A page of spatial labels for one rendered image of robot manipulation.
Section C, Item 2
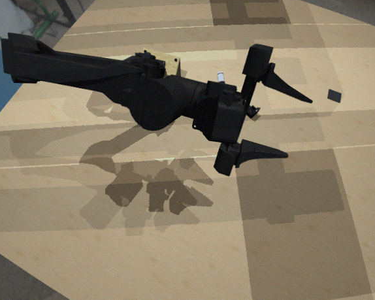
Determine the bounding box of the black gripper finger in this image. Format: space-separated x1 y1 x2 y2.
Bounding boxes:
235 139 288 168
262 63 313 104

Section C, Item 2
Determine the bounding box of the grey and black battery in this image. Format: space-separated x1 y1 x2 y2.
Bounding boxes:
218 71 225 84

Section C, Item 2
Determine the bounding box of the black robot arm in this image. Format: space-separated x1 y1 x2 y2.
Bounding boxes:
1 33 244 144

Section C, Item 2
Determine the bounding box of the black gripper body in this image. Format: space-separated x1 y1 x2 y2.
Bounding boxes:
189 44 273 176

